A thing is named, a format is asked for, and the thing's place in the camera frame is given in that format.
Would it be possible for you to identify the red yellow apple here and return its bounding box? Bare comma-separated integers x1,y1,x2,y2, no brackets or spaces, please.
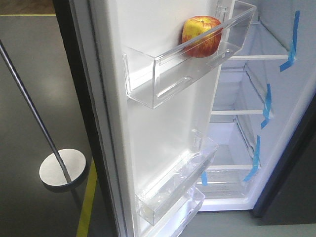
181,15,224,58

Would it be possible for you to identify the dark grey fridge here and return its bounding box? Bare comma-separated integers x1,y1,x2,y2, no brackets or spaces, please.
197,0,316,225

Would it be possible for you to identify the clear upper door bin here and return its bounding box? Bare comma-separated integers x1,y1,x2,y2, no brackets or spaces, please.
123,0,256,109

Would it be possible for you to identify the clear lower door bin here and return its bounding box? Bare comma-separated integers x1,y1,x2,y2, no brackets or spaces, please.
168,186,205,237

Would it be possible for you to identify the silver pole stand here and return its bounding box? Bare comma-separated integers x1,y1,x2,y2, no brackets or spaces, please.
0,43,87,192

